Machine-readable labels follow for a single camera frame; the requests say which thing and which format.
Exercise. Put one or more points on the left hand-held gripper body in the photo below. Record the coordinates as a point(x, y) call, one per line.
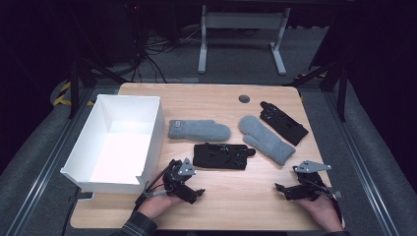
point(178, 183)

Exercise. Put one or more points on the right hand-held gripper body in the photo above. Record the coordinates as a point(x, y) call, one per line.
point(308, 190)

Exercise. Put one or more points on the grey knit mitten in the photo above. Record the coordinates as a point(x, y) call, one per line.
point(265, 139)
point(200, 131)

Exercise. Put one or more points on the white storage box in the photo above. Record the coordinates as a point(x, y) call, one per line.
point(114, 154)

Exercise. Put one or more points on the person's right hand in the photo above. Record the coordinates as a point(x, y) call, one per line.
point(323, 211)

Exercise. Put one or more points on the person's left hand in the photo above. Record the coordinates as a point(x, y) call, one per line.
point(157, 205)

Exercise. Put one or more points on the black glove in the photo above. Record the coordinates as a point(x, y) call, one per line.
point(219, 157)
point(285, 126)

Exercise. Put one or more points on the round grey table grommet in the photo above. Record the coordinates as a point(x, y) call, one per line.
point(244, 99)

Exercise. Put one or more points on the black metal stand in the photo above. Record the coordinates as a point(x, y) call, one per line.
point(74, 88)
point(342, 95)

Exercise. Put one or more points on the yellow black hazard tape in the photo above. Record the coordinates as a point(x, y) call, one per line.
point(62, 96)

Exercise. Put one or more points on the metal floor rail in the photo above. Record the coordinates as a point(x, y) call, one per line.
point(42, 170)
point(364, 170)

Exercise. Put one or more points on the white metal desk frame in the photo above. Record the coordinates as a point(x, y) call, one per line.
point(242, 20)

